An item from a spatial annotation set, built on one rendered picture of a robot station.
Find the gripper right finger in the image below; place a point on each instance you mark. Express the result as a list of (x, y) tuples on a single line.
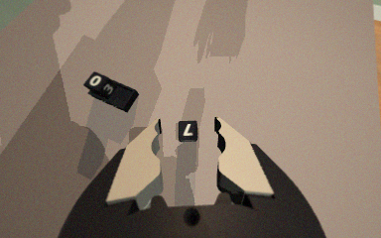
[(252, 179)]

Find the black number cube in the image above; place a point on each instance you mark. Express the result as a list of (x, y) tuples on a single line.
[(188, 131), (100, 85)]

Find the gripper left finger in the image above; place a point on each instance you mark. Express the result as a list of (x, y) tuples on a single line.
[(125, 185)]

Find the black tray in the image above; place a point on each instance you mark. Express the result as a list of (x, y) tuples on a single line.
[(122, 98)]

